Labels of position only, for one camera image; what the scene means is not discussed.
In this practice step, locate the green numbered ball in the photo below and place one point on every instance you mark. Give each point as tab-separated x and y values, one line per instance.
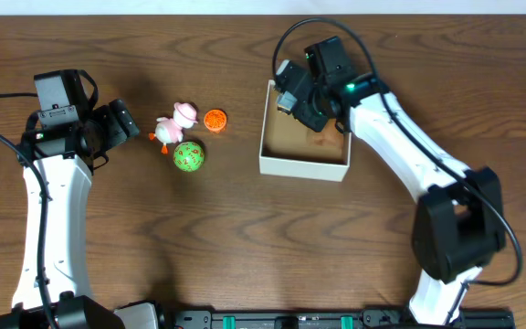
189	156

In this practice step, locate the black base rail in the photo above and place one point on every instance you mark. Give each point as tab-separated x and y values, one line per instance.
313	320

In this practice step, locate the yellow grey toy truck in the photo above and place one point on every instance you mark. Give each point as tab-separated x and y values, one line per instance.
286	102

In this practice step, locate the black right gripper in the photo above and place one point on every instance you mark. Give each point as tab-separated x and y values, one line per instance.
304	112

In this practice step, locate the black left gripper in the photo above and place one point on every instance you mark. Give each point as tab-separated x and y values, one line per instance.
120	121

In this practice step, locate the white cardboard box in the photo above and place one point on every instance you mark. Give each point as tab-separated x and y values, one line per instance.
285	151

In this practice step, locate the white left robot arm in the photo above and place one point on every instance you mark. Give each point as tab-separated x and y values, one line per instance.
57	152

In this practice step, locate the pink toy duck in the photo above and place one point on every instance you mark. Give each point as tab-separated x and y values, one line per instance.
171	130

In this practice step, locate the brown plush toy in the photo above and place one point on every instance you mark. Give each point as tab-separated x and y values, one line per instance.
329	136

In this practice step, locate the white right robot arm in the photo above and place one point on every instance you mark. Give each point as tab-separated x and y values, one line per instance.
458	226

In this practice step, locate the orange ridged toy ball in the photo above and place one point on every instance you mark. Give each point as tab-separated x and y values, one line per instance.
215	121

